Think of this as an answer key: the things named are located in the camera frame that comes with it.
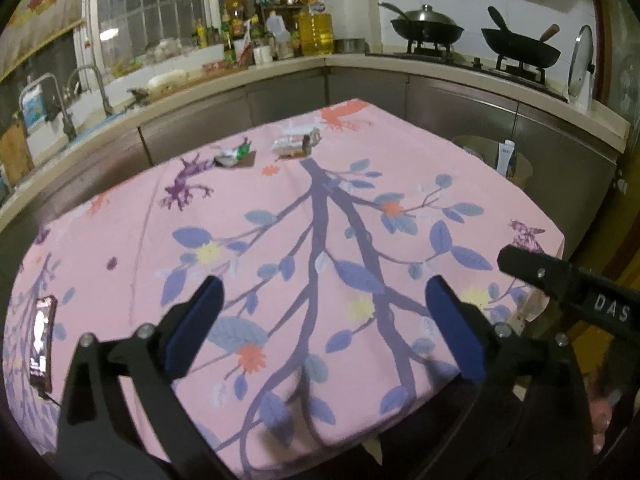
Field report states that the clear plastic wrapper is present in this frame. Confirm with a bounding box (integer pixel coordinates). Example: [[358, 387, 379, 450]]
[[271, 129, 322, 159]]

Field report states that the colourful patterned curtain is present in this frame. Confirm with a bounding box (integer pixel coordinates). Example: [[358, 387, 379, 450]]
[[0, 0, 87, 82]]

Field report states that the barred window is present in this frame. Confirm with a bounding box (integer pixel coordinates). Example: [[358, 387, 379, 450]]
[[95, 0, 221, 68]]

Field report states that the white carton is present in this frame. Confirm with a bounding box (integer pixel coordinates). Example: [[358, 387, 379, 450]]
[[495, 140, 516, 177]]

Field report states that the blue white pouch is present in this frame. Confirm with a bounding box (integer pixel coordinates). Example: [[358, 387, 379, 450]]
[[22, 85, 49, 126]]

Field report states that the black wok with steel lid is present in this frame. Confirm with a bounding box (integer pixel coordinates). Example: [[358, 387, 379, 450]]
[[378, 2, 465, 47]]

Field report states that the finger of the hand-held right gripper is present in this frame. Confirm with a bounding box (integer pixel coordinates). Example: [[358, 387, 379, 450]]
[[496, 244, 582, 305]]

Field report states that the crushed green can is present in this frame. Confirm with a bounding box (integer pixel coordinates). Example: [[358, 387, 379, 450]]
[[214, 142, 254, 168]]

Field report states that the black smartphone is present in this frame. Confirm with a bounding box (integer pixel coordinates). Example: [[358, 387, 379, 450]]
[[27, 296, 58, 395]]

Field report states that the glass pot lid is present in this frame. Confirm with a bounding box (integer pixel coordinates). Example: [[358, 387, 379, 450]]
[[567, 25, 597, 103]]

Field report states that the tan waste bin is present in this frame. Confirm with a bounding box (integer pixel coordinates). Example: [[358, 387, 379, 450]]
[[451, 135, 534, 193]]

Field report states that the dark sauce bottle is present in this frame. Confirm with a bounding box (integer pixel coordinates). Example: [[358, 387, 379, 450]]
[[223, 5, 239, 64]]

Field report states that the pink floral tablecloth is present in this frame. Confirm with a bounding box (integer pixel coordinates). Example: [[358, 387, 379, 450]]
[[2, 99, 566, 478]]

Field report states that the kitchen counter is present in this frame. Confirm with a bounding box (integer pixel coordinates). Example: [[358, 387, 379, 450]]
[[0, 52, 632, 271]]

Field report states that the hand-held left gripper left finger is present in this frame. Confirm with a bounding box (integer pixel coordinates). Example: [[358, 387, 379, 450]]
[[55, 275, 241, 480]]

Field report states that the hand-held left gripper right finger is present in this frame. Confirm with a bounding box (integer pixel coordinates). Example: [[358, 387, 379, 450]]
[[420, 275, 596, 480]]

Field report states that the wooden cutting board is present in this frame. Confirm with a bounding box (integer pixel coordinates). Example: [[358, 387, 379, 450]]
[[0, 122, 34, 187]]

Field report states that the yellow cooking oil bottle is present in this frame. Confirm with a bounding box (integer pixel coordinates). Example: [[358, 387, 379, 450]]
[[298, 2, 335, 57]]

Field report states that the white plastic jug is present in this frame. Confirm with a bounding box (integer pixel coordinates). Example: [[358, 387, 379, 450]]
[[265, 12, 294, 59]]

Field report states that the gas stove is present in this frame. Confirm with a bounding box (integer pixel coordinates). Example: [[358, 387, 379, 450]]
[[367, 40, 571, 103]]

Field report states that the black wok with wooden handle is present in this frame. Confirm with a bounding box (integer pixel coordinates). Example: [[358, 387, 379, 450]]
[[481, 6, 562, 68]]

